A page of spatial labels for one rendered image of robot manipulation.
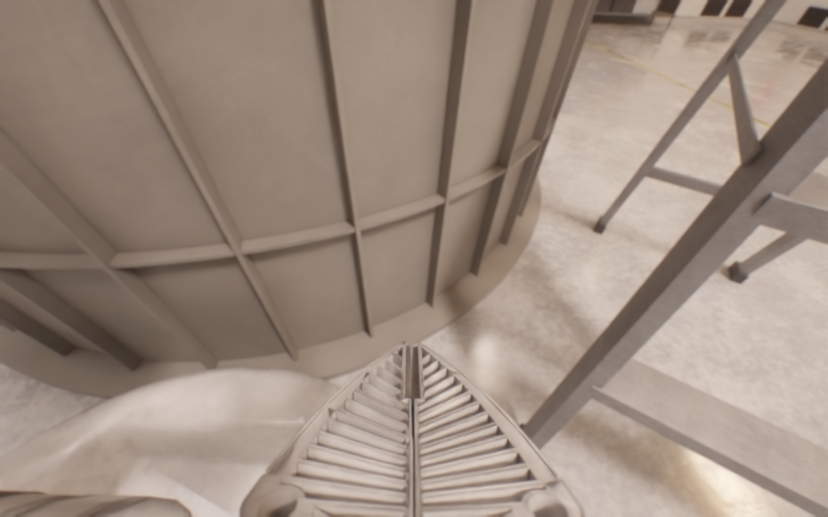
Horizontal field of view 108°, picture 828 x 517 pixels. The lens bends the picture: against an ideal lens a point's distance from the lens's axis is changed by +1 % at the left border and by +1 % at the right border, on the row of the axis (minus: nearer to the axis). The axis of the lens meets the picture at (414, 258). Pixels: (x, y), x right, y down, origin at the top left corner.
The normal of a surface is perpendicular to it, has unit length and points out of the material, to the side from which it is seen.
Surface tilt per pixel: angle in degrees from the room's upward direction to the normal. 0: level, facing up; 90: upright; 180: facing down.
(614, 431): 0
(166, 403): 5
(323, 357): 0
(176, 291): 90
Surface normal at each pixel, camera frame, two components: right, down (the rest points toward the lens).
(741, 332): 0.03, -0.69
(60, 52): 0.19, 0.71
